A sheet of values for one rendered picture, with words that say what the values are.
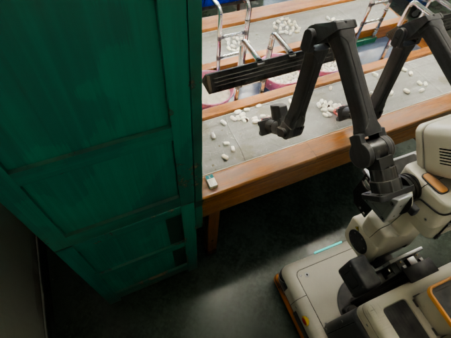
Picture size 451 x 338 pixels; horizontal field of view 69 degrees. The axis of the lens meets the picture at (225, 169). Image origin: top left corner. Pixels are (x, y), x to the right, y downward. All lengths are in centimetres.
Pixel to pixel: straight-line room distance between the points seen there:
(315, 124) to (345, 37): 79
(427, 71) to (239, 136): 126
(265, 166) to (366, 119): 61
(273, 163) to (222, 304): 91
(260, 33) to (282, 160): 101
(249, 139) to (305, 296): 83
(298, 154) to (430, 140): 67
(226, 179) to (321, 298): 80
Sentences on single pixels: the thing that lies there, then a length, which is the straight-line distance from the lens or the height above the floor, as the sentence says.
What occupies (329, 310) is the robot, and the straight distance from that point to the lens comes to 182.
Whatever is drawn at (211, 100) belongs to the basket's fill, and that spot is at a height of 74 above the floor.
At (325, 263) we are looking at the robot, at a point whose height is 28.
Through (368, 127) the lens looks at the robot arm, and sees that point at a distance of 100.
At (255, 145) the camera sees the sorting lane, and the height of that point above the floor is 74.
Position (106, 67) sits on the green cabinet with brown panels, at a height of 152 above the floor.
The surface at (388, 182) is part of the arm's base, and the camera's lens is 101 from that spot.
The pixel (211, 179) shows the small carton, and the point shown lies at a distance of 140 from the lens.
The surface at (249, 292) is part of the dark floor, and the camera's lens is 204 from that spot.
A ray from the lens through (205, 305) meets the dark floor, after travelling 201.
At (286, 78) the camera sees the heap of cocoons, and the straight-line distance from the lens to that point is 198.
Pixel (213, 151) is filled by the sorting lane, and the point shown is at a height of 74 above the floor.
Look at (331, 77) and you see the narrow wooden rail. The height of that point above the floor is 76.
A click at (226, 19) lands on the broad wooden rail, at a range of 231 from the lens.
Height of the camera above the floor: 197
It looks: 56 degrees down
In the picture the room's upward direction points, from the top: 6 degrees clockwise
